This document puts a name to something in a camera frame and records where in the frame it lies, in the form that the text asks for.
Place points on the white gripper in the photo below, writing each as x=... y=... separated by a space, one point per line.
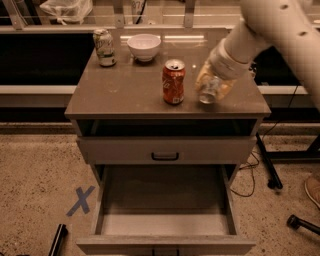
x=225 y=63

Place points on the silver redbull can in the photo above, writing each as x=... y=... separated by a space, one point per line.
x=209 y=90

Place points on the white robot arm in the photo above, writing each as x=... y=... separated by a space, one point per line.
x=282 y=24

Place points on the orange soda can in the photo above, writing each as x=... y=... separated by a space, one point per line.
x=172 y=81

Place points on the grey drawer cabinet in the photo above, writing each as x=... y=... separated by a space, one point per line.
x=126 y=100

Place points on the green white soda can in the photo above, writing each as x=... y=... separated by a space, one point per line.
x=104 y=47

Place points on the open middle drawer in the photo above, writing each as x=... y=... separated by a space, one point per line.
x=164 y=210

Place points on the white bowl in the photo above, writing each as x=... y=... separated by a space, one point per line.
x=144 y=47

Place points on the metal railing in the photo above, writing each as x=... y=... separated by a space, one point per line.
x=26 y=17

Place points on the black tripod leg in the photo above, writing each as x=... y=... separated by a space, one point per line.
x=274 y=181

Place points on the black stand foot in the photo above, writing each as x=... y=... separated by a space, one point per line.
x=295 y=223

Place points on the white plastic bag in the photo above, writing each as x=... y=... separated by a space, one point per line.
x=68 y=11

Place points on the blue tape cross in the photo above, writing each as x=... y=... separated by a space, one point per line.
x=81 y=201

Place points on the black bar lower left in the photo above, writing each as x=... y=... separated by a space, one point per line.
x=59 y=237

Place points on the top drawer with handle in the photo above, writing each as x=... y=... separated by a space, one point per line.
x=165 y=150

